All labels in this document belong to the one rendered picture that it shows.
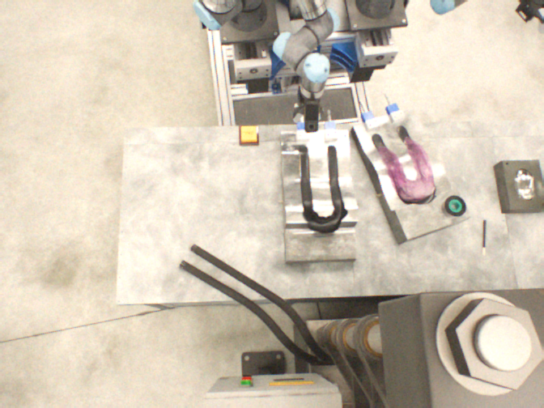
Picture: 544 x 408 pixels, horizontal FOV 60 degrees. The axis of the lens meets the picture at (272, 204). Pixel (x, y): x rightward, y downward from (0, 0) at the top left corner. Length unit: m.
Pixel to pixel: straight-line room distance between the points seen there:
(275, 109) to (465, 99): 1.21
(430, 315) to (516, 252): 1.47
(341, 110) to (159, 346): 1.59
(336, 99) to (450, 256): 1.18
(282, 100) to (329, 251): 1.16
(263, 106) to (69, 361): 1.68
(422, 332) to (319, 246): 1.18
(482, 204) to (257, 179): 0.89
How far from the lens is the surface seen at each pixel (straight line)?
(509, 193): 2.02
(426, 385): 0.61
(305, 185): 1.77
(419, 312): 0.60
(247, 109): 2.64
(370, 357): 1.05
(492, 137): 2.16
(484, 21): 3.53
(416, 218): 1.80
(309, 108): 1.57
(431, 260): 1.91
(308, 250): 1.74
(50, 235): 2.85
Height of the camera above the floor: 2.56
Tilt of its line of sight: 74 degrees down
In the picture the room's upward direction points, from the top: 7 degrees clockwise
